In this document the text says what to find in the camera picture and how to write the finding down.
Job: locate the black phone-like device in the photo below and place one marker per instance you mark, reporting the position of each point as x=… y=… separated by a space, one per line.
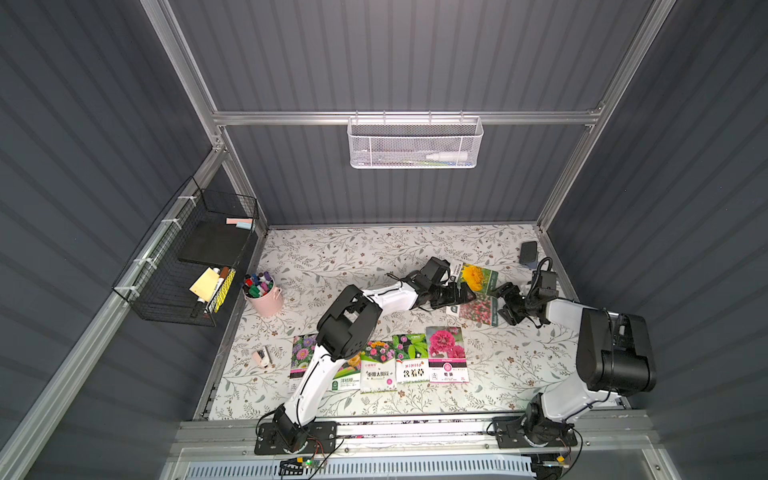
x=528 y=254

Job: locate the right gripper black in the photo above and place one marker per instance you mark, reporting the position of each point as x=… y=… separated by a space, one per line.
x=515 y=303

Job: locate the white wire mesh basket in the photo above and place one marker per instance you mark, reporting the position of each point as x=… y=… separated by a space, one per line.
x=379 y=143

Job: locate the purple pink flower seed packet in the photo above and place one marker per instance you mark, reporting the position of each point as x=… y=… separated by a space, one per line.
x=301 y=354

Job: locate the green leaf purple seed packet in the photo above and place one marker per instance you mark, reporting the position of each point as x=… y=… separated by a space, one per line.
x=411 y=355

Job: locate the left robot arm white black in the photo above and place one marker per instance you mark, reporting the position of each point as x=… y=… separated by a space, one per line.
x=347 y=326

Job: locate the small pink eraser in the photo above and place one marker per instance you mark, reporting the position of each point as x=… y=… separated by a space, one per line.
x=262 y=358

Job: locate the yellow sticky note pad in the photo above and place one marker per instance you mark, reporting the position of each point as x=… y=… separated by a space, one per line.
x=206 y=285

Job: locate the mixed ranunculus seed packet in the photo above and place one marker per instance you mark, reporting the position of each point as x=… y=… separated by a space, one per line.
x=348 y=377

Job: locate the pink flowers white seed packet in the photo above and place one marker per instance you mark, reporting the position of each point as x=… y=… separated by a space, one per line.
x=483 y=310

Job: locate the pink pen cup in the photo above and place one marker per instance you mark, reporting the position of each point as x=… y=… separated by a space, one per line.
x=263 y=294

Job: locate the magenta zinnia seed packet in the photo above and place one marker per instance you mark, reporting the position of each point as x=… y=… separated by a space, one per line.
x=447 y=356

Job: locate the aluminium front rail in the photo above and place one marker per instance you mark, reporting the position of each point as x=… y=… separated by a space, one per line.
x=433 y=434

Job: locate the yellow marigold seed packet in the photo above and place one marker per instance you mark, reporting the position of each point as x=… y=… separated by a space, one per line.
x=479 y=279

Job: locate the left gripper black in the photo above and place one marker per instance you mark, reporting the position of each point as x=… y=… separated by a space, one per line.
x=447 y=291

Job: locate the sunflowers moss rose seed packet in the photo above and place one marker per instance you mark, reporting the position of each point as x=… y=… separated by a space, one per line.
x=378 y=367

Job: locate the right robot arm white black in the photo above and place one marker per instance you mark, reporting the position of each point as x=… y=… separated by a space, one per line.
x=614 y=357

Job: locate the black wire wall basket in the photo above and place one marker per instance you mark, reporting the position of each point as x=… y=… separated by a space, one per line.
x=202 y=228

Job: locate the white tube in basket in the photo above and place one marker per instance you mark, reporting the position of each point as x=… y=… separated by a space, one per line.
x=457 y=157

